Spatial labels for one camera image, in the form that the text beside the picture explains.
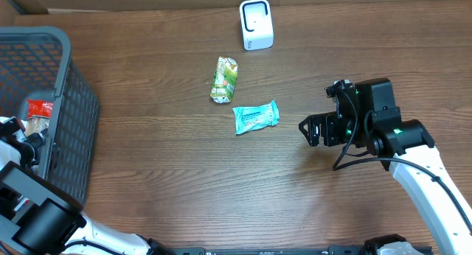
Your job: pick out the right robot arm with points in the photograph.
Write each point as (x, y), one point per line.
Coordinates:
(367, 116)

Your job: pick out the white barcode scanner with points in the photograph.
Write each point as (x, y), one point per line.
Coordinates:
(256, 24)

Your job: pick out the green drink carton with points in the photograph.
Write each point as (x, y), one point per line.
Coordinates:
(224, 80)

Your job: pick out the grey plastic basket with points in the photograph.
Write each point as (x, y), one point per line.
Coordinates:
(36, 63)

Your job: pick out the teal snack packet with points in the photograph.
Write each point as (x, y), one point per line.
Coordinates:
(256, 117)

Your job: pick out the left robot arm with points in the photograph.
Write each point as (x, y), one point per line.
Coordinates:
(39, 218)

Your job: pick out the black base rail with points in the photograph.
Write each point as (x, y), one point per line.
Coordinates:
(332, 250)

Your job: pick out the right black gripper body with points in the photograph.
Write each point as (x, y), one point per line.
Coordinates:
(338, 130)

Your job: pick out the orange cracker packet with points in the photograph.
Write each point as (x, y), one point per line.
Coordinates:
(38, 117)

